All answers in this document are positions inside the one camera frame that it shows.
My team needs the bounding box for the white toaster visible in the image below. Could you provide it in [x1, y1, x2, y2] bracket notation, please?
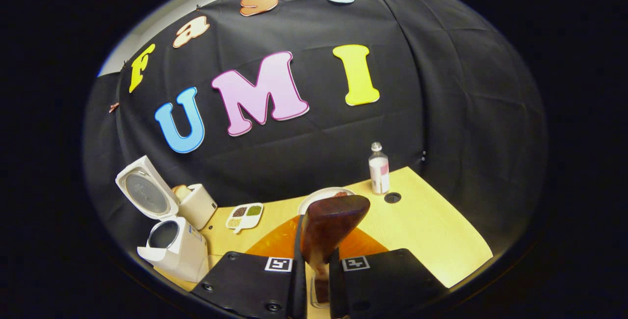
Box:
[172, 184, 218, 231]

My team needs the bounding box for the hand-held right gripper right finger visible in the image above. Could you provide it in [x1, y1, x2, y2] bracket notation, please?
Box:
[329, 240, 449, 319]

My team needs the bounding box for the brown wooden spoon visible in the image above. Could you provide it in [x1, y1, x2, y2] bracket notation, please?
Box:
[300, 194, 371, 305]

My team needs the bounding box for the white round plate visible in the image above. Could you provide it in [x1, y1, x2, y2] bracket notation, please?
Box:
[298, 187, 356, 216]

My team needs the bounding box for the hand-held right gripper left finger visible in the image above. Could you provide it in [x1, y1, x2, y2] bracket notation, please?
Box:
[190, 215, 307, 319]

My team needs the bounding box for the white rice cooker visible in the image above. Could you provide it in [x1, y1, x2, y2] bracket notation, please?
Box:
[115, 156, 210, 284]

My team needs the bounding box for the white divided bean dish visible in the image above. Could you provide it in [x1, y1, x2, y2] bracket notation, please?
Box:
[226, 203, 264, 234]

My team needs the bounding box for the clear bottle with pink label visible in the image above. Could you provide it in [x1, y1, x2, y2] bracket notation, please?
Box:
[368, 142, 391, 195]

